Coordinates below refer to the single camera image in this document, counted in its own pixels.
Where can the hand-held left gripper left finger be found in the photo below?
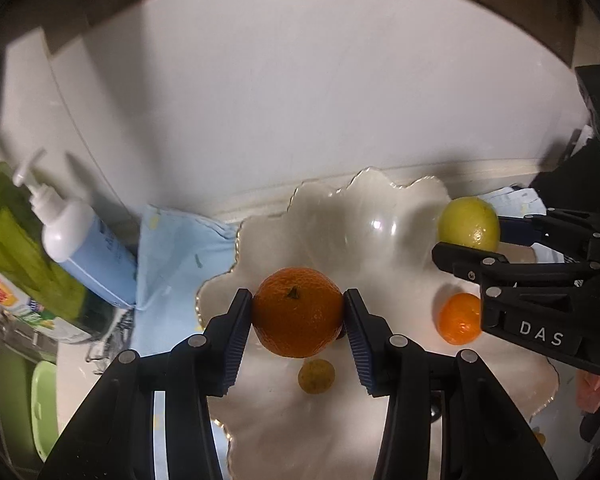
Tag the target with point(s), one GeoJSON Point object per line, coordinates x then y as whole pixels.
{"type": "Point", "coordinates": [237, 340]}

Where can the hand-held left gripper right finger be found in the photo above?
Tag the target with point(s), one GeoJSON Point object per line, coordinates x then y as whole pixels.
{"type": "Point", "coordinates": [360, 340]}

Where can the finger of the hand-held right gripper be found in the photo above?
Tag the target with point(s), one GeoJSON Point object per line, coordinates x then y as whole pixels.
{"type": "Point", "coordinates": [555, 230]}
{"type": "Point", "coordinates": [465, 260]}

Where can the yellow-green lemon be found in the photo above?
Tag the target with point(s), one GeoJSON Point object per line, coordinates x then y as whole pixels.
{"type": "Point", "coordinates": [467, 220]}

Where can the yellow-brown small fruit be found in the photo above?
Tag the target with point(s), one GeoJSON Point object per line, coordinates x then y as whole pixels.
{"type": "Point", "coordinates": [316, 376]}

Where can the small orange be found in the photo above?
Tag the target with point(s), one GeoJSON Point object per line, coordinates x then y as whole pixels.
{"type": "Point", "coordinates": [457, 317]}

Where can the orange with stem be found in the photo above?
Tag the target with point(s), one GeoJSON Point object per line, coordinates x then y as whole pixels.
{"type": "Point", "coordinates": [297, 312]}

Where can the white scalloped bowl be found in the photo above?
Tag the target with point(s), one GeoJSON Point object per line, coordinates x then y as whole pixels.
{"type": "Point", "coordinates": [355, 225]}

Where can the person's right hand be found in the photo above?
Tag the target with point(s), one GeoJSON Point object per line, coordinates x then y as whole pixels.
{"type": "Point", "coordinates": [592, 392]}

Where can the light blue patterned cloth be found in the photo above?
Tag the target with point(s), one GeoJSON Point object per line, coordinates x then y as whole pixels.
{"type": "Point", "coordinates": [180, 255]}

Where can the blue white pump bottle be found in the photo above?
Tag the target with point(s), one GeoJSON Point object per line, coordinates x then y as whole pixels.
{"type": "Point", "coordinates": [80, 240]}

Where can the green plastic basin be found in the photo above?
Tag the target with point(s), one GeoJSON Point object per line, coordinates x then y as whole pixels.
{"type": "Point", "coordinates": [42, 410]}

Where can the stainless steel sink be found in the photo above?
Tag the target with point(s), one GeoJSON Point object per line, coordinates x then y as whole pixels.
{"type": "Point", "coordinates": [5, 390]}

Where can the green dish soap bottle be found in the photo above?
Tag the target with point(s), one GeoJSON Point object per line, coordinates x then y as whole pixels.
{"type": "Point", "coordinates": [20, 240]}

